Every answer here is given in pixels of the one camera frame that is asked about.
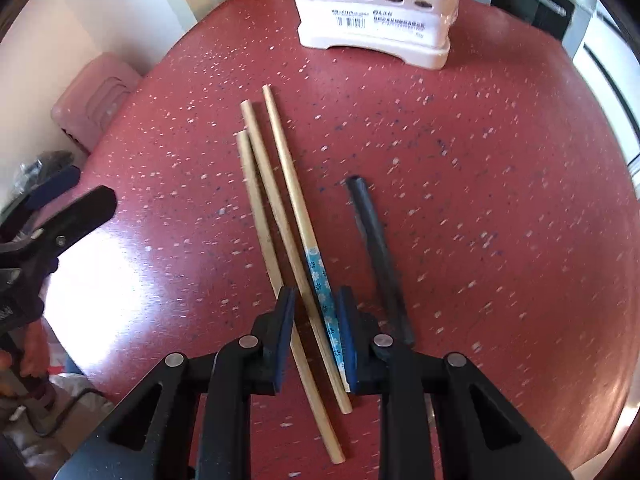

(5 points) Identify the pink plastic stool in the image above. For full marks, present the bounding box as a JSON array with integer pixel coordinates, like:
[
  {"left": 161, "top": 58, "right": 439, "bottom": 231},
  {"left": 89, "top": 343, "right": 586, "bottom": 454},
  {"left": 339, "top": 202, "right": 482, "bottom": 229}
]
[{"left": 51, "top": 52, "right": 142, "bottom": 155}]

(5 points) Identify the white refrigerator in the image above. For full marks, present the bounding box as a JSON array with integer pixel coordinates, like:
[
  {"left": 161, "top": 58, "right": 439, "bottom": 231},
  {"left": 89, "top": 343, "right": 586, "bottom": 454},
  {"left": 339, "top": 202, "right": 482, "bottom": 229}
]
[{"left": 574, "top": 1, "right": 640, "bottom": 177}]

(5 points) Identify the black chopstick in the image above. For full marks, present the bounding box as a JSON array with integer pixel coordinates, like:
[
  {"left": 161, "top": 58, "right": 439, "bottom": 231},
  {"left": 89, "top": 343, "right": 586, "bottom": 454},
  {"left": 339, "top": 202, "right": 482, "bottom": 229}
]
[{"left": 346, "top": 176, "right": 416, "bottom": 347}]

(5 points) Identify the white plastic utensil holder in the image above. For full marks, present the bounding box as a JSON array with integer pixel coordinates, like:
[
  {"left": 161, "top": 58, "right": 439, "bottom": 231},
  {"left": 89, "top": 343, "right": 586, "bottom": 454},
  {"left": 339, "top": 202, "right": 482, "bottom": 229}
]
[{"left": 294, "top": 0, "right": 460, "bottom": 70}]

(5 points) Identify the wooden chopstick blue pattern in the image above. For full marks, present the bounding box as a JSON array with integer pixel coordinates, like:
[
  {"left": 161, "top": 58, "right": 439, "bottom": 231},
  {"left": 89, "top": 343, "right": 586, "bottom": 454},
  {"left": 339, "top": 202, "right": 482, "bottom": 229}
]
[{"left": 262, "top": 84, "right": 350, "bottom": 393}]

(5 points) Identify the person's left hand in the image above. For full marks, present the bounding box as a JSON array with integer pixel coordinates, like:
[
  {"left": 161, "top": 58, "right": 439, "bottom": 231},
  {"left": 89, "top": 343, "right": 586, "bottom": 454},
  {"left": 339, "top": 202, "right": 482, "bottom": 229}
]
[{"left": 0, "top": 316, "right": 57, "bottom": 411}]

